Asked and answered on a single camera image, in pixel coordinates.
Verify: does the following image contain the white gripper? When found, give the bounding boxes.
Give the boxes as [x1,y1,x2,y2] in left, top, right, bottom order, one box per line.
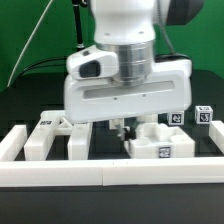
[64,46,192,140]

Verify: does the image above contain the white chair seat part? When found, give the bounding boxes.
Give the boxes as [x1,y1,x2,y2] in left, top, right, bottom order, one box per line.
[124,123,195,159]

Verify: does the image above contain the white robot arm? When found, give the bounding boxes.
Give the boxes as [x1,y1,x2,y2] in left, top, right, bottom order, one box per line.
[64,0,205,124]

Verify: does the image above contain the white U-shaped obstacle fence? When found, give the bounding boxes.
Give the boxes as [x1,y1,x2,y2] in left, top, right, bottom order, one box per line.
[0,119,224,187]

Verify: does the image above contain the white chair backrest frame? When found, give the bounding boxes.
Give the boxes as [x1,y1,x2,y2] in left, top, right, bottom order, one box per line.
[24,110,92,161]

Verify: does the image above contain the black cables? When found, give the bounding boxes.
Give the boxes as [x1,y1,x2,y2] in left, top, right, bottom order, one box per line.
[14,56,69,79]

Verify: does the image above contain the black camera pole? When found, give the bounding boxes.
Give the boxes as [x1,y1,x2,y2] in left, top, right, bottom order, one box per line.
[71,0,87,51]

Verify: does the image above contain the white cable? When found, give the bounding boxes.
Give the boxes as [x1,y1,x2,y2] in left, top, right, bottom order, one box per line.
[6,0,54,88]

